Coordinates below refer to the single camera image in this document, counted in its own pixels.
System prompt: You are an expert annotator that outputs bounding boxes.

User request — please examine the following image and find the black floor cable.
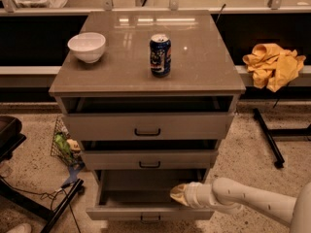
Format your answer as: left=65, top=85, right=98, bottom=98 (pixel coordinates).
left=0, top=175, right=82, bottom=233

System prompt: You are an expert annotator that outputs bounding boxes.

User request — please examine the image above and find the white ceramic bowl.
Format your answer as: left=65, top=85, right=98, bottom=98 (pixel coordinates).
left=67, top=32, right=106, bottom=63

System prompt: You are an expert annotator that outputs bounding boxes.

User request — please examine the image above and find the wire mesh basket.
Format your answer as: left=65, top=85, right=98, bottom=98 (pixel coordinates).
left=51, top=116, right=82, bottom=166

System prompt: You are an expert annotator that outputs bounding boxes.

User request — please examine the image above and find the black chair seat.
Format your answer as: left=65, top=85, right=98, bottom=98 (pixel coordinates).
left=0, top=116, right=26, bottom=161

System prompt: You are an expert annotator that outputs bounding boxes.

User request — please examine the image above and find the black stand leg right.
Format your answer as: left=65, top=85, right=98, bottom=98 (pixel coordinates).
left=253, top=109, right=311, bottom=169

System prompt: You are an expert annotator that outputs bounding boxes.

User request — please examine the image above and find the yellow crumpled cloth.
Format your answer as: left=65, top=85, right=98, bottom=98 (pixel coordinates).
left=242, top=44, right=306, bottom=92

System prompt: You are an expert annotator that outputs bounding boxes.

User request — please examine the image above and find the green bag in basket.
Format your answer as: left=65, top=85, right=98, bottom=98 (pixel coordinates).
left=54, top=132, right=72, bottom=158

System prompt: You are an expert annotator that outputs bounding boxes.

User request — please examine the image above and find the black stand leg left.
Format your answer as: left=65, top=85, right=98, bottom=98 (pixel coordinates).
left=0, top=178, right=85, bottom=233

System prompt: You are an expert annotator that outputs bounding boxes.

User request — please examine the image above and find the black stand leg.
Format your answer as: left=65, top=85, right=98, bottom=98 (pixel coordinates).
left=0, top=178, right=85, bottom=233
left=253, top=109, right=311, bottom=169

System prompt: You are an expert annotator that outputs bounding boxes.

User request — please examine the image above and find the grey top drawer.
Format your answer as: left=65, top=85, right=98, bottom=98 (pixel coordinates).
left=63, top=113, right=233, bottom=141

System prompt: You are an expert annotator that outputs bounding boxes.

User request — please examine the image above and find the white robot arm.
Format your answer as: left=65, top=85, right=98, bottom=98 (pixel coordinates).
left=170, top=178, right=311, bottom=233

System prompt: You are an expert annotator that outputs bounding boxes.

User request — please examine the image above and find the grey bottom drawer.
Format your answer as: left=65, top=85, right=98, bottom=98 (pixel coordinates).
left=86, top=169, right=214, bottom=223

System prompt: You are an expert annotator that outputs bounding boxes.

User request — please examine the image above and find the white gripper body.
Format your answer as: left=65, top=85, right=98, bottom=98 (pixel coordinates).
left=184, top=183, right=214, bottom=209

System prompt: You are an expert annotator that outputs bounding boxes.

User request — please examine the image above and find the blue soda can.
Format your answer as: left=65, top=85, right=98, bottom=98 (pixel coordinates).
left=150, top=34, right=171, bottom=77

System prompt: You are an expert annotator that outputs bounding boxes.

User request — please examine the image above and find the grey drawer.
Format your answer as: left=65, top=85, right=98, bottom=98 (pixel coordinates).
left=86, top=169, right=214, bottom=223
left=82, top=150, right=218, bottom=170
left=63, top=113, right=233, bottom=141

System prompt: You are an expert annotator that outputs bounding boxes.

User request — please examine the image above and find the white shoe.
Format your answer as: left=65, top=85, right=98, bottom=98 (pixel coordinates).
left=7, top=223, right=32, bottom=233

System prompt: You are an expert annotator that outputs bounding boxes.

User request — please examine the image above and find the grey drawer cabinet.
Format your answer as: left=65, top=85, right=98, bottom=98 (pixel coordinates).
left=48, top=10, right=246, bottom=196

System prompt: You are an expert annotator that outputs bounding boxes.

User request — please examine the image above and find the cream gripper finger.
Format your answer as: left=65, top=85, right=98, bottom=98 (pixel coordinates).
left=170, top=183, right=188, bottom=194
left=171, top=193, right=188, bottom=206

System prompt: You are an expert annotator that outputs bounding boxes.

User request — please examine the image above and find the grey middle drawer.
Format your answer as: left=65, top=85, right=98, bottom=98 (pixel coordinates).
left=82, top=150, right=218, bottom=170

